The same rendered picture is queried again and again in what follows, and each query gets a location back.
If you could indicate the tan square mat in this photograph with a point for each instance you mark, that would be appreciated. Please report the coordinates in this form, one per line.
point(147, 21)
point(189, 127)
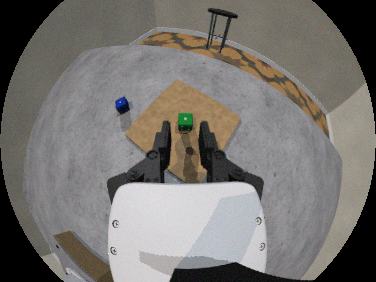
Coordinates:
point(185, 156)

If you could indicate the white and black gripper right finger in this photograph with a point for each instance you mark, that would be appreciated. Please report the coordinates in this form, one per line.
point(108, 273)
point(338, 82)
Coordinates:
point(218, 166)

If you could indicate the green die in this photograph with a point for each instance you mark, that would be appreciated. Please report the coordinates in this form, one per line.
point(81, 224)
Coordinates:
point(185, 121)

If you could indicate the blue die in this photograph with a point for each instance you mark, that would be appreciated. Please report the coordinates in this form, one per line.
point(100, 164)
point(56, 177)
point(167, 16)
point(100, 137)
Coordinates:
point(122, 105)

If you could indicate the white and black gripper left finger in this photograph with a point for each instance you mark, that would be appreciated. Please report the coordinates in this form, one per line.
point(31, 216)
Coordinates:
point(150, 169)

